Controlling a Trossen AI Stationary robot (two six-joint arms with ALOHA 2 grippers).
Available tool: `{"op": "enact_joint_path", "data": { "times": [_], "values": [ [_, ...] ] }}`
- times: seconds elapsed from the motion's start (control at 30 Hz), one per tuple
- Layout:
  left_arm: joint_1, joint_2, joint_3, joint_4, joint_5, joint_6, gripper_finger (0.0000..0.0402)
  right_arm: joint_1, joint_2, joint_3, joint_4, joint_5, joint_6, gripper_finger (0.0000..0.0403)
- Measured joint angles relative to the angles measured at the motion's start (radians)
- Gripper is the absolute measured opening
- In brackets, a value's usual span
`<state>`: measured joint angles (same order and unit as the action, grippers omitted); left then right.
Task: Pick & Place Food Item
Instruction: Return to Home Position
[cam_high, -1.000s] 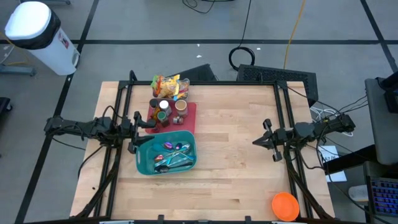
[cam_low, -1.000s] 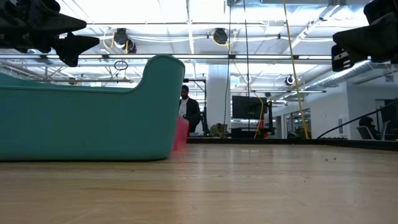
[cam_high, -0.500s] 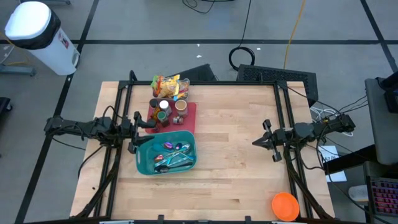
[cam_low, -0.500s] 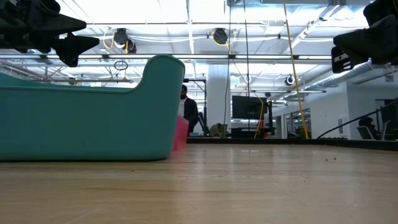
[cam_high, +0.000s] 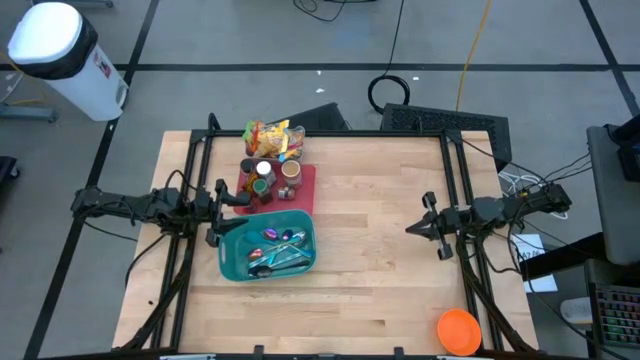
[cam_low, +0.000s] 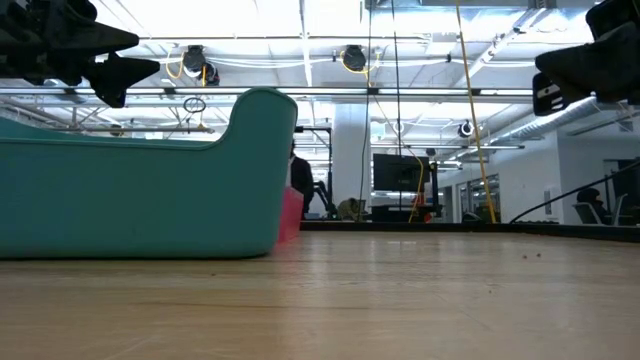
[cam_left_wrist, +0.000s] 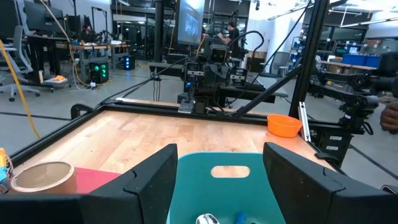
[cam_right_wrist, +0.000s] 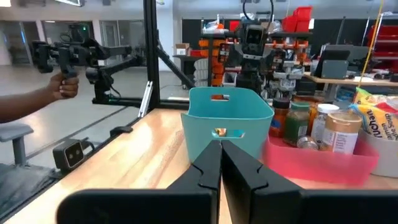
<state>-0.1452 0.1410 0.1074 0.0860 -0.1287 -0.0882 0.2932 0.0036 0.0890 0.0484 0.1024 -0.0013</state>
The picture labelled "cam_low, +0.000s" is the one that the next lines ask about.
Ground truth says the black metal stand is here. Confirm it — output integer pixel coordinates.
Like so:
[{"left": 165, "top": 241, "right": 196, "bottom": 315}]
[{"left": 294, "top": 125, "right": 335, "bottom": 201}]

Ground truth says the black metal table frame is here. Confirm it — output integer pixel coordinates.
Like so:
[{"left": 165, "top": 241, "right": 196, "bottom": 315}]
[{"left": 299, "top": 219, "right": 640, "bottom": 243}]

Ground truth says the teal plastic bin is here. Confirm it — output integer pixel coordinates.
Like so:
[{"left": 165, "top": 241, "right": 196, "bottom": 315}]
[{"left": 0, "top": 87, "right": 300, "bottom": 260}]

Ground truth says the olive green bag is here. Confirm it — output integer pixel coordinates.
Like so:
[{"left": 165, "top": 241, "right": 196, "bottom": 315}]
[{"left": 335, "top": 196, "right": 367, "bottom": 222}]

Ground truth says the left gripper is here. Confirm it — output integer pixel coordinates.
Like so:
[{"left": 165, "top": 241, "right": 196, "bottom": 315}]
[{"left": 0, "top": 0, "right": 162, "bottom": 109}]

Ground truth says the yellow cable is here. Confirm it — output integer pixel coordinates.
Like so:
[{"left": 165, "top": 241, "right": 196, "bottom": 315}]
[
  {"left": 454, "top": 0, "right": 498, "bottom": 225},
  {"left": 407, "top": 144, "right": 425, "bottom": 224}
]

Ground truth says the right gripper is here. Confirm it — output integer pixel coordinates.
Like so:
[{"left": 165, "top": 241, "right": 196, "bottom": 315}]
[{"left": 531, "top": 0, "right": 640, "bottom": 118}]

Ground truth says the black computer monitor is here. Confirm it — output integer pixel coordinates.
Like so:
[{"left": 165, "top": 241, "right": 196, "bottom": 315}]
[{"left": 372, "top": 152, "right": 432, "bottom": 193}]

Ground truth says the person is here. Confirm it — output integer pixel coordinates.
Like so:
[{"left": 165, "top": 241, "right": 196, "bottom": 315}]
[
  {"left": 288, "top": 141, "right": 316, "bottom": 221},
  {"left": 575, "top": 187, "right": 615, "bottom": 225}
]

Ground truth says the pink plastic bin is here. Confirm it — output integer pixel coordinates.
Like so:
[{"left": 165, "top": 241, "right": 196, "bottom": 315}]
[{"left": 276, "top": 186, "right": 305, "bottom": 245}]

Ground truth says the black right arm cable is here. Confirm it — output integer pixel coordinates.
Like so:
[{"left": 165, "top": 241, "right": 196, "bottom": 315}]
[{"left": 508, "top": 159, "right": 640, "bottom": 225}]

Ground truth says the black office chair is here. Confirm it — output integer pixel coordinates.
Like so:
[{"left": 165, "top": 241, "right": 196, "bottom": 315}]
[{"left": 572, "top": 192, "right": 640, "bottom": 226}]

